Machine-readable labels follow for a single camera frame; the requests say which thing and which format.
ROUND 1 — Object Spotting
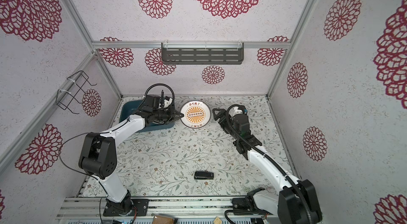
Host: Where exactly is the teal plastic bin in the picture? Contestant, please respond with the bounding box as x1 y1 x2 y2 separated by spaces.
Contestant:
119 100 175 132

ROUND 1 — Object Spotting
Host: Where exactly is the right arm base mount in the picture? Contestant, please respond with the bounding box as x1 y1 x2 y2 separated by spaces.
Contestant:
231 197 277 215

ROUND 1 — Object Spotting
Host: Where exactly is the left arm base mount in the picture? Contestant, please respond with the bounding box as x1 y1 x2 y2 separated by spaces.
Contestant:
103 192 149 217

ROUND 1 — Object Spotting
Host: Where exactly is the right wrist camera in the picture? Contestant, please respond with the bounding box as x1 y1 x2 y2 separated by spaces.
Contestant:
229 105 248 117

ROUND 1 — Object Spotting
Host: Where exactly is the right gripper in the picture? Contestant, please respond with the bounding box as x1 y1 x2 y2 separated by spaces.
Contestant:
215 108 241 143

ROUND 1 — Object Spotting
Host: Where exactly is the orange sunburst plate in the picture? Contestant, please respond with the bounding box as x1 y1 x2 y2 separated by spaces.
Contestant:
180 100 212 129

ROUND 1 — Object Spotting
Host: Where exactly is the black wire wall rack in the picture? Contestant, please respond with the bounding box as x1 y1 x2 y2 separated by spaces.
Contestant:
55 70 96 115

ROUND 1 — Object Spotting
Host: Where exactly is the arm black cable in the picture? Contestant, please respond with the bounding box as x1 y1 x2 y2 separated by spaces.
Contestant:
224 104 314 224
59 83 176 224

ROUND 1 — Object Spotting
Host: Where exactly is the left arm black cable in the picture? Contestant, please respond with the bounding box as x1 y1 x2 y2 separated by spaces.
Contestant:
59 83 176 224

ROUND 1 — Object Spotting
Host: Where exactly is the brown box front edge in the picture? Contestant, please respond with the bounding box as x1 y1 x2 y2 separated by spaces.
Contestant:
152 215 178 224

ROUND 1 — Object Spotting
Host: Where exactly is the grey wall shelf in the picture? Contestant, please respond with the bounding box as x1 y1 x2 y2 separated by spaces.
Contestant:
161 42 244 65

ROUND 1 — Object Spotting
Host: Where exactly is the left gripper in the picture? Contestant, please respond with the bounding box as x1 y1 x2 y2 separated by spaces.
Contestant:
154 105 184 124

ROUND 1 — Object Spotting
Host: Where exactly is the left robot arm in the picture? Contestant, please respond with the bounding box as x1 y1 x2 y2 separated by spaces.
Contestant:
78 95 183 203

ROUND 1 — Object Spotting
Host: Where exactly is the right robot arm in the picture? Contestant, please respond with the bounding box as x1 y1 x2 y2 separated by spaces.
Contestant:
213 104 322 224

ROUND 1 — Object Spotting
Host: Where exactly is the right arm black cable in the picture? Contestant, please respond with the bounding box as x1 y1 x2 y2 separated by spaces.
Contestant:
224 104 314 224

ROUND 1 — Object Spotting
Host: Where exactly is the black small device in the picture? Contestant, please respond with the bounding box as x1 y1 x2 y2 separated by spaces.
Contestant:
194 171 214 180

